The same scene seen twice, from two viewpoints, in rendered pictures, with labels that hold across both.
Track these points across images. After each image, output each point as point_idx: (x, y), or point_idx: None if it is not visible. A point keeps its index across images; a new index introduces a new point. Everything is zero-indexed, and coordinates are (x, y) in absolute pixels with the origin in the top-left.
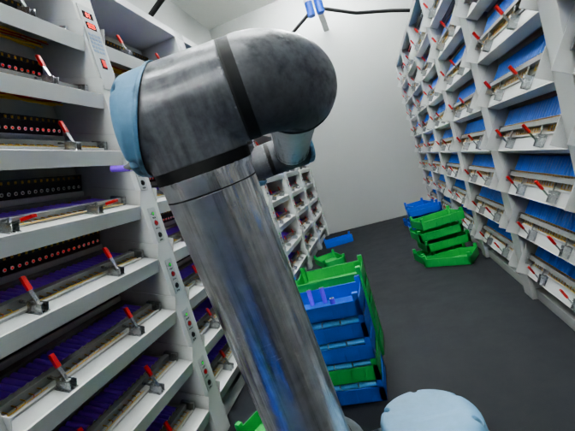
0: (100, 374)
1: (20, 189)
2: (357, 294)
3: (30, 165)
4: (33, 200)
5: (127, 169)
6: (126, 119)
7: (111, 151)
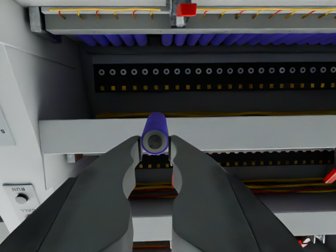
0: None
1: (210, 76)
2: None
3: (302, 121)
4: (194, 57)
5: (167, 132)
6: None
7: (82, 151)
